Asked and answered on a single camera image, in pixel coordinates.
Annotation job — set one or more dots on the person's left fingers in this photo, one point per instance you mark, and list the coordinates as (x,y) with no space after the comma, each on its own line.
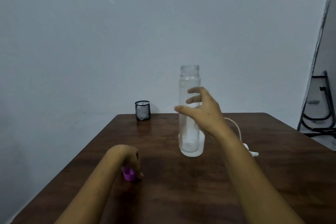
(137,162)

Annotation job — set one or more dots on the black mesh cup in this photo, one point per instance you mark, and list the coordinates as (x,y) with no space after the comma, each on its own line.
(136,112)

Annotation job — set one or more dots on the clear glass bottle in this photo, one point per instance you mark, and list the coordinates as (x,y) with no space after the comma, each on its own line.
(189,79)

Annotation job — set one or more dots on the black metal chair frame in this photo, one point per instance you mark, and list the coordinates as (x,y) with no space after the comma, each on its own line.
(328,100)

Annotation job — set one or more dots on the white round coaster base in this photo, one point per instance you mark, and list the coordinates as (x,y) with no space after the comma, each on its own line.
(200,150)

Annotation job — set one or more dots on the purple bottle cap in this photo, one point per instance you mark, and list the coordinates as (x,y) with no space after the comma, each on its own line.
(128,174)

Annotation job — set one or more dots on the person's right thumb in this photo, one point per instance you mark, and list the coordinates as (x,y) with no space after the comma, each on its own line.
(187,111)

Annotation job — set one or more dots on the person's right hand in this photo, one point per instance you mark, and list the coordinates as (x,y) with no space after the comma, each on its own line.
(208,116)

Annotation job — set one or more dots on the white crumpled paper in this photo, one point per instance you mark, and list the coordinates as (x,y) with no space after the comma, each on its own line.
(143,112)

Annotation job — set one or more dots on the person's right forearm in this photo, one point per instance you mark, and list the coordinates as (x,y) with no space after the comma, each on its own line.
(252,179)

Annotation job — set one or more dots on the person's right middle finger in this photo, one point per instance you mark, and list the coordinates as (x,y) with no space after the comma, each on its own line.
(193,99)

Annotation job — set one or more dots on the person's left hand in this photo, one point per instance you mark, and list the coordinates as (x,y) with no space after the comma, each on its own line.
(125,155)

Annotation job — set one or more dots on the person's left forearm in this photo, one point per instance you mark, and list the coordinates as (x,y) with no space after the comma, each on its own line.
(91,195)

